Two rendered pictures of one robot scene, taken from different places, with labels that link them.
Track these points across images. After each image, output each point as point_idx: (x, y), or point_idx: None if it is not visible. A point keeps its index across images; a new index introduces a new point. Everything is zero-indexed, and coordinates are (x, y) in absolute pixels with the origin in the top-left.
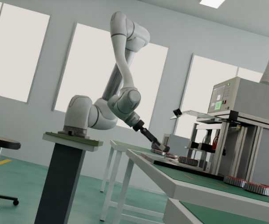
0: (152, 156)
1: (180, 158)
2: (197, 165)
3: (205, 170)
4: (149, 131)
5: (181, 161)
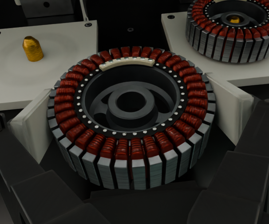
0: None
1: None
2: (59, 6)
3: (182, 0)
4: None
5: None
